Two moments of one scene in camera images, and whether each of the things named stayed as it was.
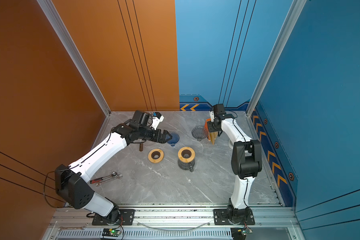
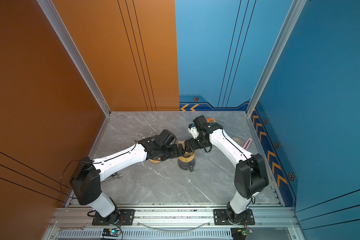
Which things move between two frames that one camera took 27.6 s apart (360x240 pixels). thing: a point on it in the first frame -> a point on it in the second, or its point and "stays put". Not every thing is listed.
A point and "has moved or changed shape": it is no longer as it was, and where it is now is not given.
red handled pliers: [98, 181] stays put
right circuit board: [239, 233] stays put
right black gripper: [210, 129] -> [194, 146]
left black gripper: [163, 139] -> [176, 152]
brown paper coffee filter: [213, 136] has moved or changed shape
